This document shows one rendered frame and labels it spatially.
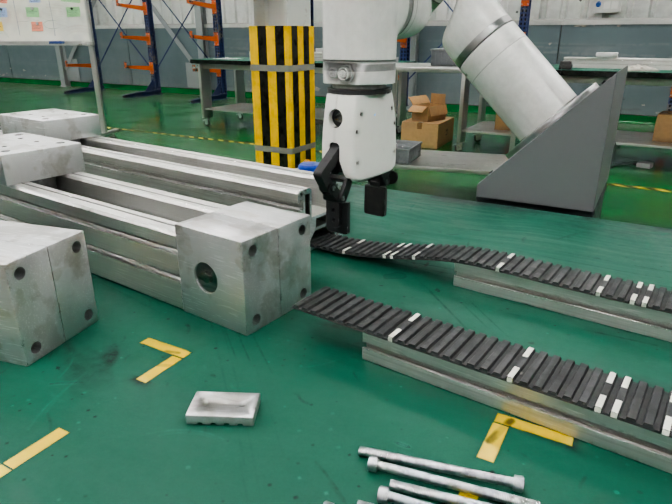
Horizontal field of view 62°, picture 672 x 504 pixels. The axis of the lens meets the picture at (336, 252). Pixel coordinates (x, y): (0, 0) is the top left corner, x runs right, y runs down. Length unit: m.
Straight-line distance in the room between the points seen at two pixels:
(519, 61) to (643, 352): 0.61
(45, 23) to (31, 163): 5.54
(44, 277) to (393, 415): 0.32
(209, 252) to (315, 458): 0.23
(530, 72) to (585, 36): 7.12
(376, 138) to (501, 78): 0.42
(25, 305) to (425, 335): 0.34
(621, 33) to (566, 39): 0.63
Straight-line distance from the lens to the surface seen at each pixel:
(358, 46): 0.64
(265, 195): 0.73
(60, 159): 0.86
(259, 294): 0.54
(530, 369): 0.45
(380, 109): 0.67
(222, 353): 0.52
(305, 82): 4.00
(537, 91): 1.04
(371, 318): 0.49
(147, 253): 0.62
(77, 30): 6.18
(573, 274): 0.63
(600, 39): 8.15
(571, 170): 0.98
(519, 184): 1.00
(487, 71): 1.05
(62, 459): 0.44
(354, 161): 0.64
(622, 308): 0.60
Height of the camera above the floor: 1.05
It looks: 21 degrees down
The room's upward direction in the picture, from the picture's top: straight up
